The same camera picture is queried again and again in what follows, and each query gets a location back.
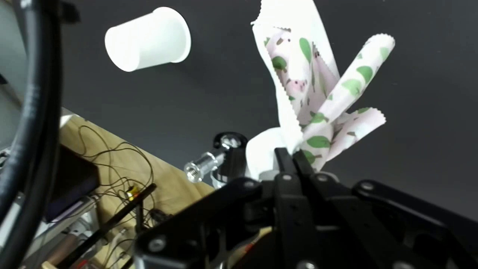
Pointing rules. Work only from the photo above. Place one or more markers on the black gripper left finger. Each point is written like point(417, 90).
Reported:
point(286, 209)

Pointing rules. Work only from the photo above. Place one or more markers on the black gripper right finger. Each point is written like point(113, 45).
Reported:
point(349, 214)

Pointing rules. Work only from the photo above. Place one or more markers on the white leaf-print cloth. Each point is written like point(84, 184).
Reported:
point(308, 84)

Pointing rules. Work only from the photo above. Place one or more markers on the metal clamp stand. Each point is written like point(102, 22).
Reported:
point(225, 154)

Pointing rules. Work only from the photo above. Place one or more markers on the black flat box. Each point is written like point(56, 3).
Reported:
point(69, 181)

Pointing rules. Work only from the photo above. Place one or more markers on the white paper cup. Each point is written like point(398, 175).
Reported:
point(150, 39)

